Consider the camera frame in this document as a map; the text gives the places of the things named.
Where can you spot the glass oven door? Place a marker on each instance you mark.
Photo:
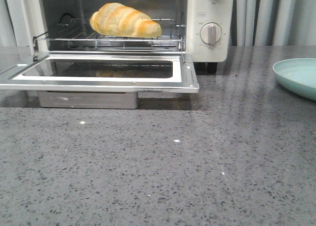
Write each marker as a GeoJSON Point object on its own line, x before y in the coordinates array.
{"type": "Point", "coordinates": [102, 72]}

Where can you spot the golden bread roll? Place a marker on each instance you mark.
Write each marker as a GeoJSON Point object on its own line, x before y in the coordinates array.
{"type": "Point", "coordinates": [116, 19]}

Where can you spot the lower oven control knob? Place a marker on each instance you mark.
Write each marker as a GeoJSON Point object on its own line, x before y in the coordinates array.
{"type": "Point", "coordinates": [210, 33]}

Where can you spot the white Toshiba toaster oven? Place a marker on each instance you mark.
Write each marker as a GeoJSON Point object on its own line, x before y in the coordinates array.
{"type": "Point", "coordinates": [42, 15]}

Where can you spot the grey curtain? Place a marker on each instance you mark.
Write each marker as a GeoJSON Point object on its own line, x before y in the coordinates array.
{"type": "Point", "coordinates": [254, 22]}

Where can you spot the light green plate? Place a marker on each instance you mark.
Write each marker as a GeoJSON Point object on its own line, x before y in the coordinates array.
{"type": "Point", "coordinates": [297, 75]}

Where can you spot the metal wire oven rack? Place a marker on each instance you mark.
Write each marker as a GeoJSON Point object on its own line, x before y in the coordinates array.
{"type": "Point", "coordinates": [77, 34]}

